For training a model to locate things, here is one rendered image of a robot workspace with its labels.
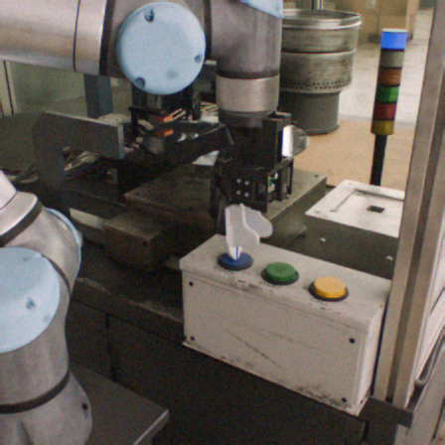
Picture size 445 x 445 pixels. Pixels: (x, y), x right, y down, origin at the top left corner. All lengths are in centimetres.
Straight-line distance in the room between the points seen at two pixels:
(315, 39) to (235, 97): 108
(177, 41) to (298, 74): 127
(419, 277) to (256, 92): 29
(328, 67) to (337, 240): 91
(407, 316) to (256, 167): 26
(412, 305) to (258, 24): 37
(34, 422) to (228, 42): 48
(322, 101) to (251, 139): 113
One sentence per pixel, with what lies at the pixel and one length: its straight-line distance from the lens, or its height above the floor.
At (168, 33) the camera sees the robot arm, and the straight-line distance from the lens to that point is 50.
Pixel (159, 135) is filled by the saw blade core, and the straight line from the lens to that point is 116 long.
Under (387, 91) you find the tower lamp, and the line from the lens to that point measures 112.
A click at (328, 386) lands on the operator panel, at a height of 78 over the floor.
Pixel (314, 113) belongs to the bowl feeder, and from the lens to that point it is 182.
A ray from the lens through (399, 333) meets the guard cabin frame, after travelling 76.
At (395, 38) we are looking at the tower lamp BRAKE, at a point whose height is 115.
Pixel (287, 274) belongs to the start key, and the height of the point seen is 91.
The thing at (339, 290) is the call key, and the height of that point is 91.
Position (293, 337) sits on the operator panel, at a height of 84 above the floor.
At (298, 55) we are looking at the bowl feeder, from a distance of 174.
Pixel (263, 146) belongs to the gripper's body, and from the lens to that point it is 68.
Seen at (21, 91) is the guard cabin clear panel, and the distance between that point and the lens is 229.
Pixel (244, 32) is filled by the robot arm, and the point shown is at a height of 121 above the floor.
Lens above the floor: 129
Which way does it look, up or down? 27 degrees down
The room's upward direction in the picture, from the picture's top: straight up
